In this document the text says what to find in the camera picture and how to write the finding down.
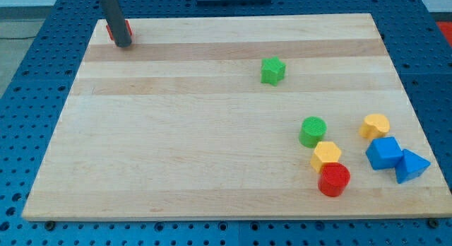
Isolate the yellow heart block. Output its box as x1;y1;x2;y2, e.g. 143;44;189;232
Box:
358;114;391;140

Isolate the light wooden board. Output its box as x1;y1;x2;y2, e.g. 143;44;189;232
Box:
22;13;451;221

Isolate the yellow hexagon block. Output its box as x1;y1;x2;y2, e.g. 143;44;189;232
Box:
310;141;342;173

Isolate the red block behind rod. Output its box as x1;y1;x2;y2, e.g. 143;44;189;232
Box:
105;19;133;41

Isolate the blue triangle block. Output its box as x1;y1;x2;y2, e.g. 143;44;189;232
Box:
395;149;431;184

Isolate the blue cube block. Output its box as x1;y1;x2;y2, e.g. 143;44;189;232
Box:
365;136;403;170

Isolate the red cylinder block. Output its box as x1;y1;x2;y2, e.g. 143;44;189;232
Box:
318;163;351;197

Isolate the green cylinder block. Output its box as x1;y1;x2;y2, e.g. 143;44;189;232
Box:
299;117;327;148

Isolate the green star block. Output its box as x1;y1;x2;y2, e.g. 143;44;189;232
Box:
261;57;286;86

